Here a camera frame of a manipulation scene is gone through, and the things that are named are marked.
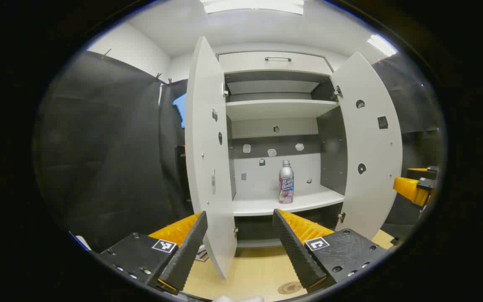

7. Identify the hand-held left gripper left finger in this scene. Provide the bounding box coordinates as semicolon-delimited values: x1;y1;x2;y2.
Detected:
99;211;208;294

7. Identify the white blue-edged object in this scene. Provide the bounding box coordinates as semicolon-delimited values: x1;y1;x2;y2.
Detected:
69;231;92;252

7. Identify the long ceiling light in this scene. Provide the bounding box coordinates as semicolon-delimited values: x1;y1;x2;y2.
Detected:
200;0;305;16

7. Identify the black backdrop cloth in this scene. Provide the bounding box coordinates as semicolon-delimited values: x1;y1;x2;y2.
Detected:
34;49;445;252

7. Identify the small ceiling light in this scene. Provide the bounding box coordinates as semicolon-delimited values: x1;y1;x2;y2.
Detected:
366;34;398;57

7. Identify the silver bottle with pink label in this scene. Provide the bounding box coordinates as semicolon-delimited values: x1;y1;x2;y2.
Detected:
278;160;295;204

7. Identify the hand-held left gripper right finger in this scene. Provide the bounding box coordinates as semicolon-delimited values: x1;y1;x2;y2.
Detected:
272;208;393;294

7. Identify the white cabinet door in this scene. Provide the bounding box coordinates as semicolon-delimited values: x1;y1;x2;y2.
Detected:
330;52;403;240
184;36;238;280

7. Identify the white cabinet drawer with handle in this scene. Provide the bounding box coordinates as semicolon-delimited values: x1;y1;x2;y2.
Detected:
218;51;333;75

